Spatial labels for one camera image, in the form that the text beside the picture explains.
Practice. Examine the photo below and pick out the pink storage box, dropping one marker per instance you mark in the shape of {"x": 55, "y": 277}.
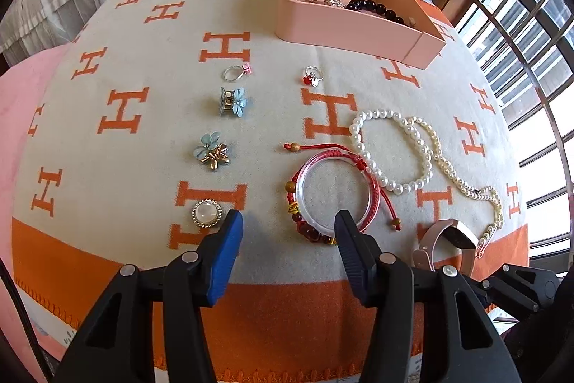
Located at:
{"x": 314, "y": 24}

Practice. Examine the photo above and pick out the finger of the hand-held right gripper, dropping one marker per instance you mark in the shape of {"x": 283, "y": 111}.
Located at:
{"x": 522, "y": 284}

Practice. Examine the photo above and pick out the pink bed sheet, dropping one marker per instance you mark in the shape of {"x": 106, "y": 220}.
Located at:
{"x": 22, "y": 91}

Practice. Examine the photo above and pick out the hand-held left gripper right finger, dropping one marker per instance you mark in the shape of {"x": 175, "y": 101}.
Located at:
{"x": 349, "y": 250}

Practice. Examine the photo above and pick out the orange and cream printed blanket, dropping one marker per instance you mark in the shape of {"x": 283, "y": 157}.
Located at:
{"x": 148, "y": 158}

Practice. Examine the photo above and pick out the pink smartwatch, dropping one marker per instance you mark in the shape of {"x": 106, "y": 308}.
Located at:
{"x": 426, "y": 246}

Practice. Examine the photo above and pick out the clear bangle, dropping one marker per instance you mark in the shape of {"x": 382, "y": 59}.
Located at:
{"x": 305, "y": 172}

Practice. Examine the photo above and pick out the blue flower gold hair clip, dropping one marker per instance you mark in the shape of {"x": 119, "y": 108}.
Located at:
{"x": 210, "y": 149}

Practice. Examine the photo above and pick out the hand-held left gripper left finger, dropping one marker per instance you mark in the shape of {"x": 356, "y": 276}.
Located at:
{"x": 226, "y": 257}

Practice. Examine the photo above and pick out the round white stone brooch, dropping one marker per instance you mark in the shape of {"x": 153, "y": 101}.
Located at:
{"x": 206, "y": 213}

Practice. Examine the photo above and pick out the window grille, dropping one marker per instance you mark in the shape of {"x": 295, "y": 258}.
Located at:
{"x": 529, "y": 64}

